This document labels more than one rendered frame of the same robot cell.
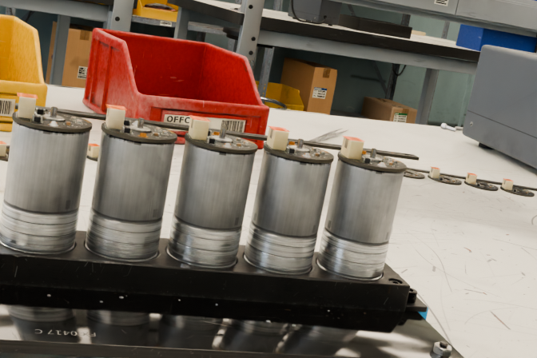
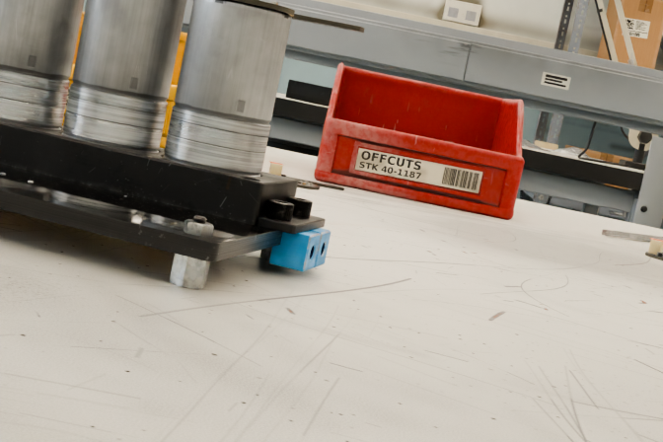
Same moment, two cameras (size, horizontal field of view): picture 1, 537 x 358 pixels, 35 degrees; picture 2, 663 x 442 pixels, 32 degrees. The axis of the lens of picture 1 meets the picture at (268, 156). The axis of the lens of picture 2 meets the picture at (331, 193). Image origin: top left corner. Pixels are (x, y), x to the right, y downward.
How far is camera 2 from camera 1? 23 cm
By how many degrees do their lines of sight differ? 32
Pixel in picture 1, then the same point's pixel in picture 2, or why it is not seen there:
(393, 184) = (244, 22)
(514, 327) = (506, 323)
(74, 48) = not seen: hidden behind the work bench
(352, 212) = (188, 63)
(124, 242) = not seen: outside the picture
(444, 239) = (623, 291)
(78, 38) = not seen: hidden behind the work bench
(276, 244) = (77, 99)
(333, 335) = (65, 194)
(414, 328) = (219, 226)
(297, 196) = (104, 27)
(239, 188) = (34, 12)
